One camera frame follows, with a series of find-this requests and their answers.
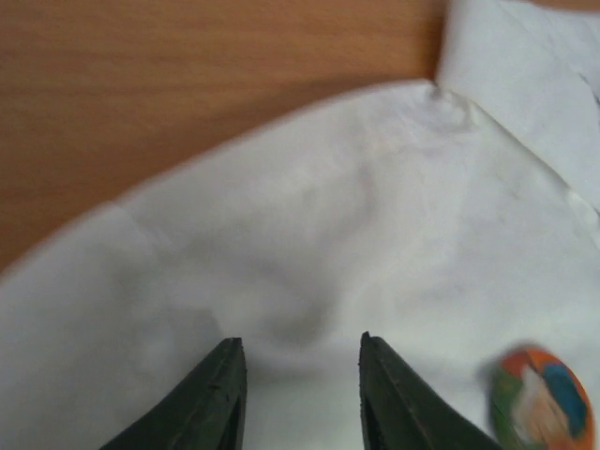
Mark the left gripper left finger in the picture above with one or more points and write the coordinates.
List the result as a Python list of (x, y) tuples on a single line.
[(205, 411)]

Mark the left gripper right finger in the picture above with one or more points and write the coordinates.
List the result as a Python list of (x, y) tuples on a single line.
[(400, 411)]

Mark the colourful round brooch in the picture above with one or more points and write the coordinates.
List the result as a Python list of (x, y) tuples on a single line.
[(537, 402)]

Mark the white button-up shirt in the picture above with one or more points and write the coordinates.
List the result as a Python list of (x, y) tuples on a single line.
[(457, 219)]

